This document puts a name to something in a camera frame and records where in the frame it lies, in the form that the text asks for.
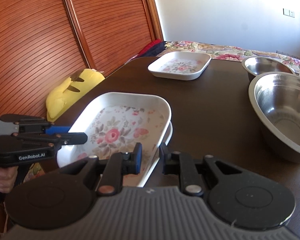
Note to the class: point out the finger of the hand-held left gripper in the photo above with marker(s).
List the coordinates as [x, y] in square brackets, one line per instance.
[72, 138]
[57, 129]

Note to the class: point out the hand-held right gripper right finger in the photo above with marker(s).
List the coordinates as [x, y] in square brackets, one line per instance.
[163, 158]

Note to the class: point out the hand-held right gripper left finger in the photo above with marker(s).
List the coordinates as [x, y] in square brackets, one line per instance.
[138, 158]

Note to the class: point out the large floral rectangular plate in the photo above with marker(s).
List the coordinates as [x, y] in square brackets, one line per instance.
[120, 120]

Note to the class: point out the person's left hand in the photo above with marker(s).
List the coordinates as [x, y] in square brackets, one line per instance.
[3, 180]

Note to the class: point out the large white rectangular plate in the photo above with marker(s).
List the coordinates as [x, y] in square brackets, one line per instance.
[171, 133]

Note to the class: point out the yellow plush toy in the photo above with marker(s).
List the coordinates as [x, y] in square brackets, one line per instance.
[62, 92]

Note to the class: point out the brown louvered wardrobe door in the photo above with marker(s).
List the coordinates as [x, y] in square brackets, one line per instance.
[27, 42]
[115, 17]

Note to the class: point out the small floral square plate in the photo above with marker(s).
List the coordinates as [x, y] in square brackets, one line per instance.
[180, 66]

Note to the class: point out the red and dark clothing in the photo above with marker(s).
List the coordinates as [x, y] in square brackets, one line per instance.
[152, 48]

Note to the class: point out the large steel bowl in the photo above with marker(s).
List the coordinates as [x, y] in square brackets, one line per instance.
[277, 110]

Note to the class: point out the floral blanket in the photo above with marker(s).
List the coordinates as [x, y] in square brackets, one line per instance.
[227, 51]

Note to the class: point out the medium steel bowl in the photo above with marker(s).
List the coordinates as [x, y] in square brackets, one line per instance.
[262, 66]

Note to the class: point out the white wall switch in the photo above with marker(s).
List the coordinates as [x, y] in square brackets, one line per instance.
[289, 12]

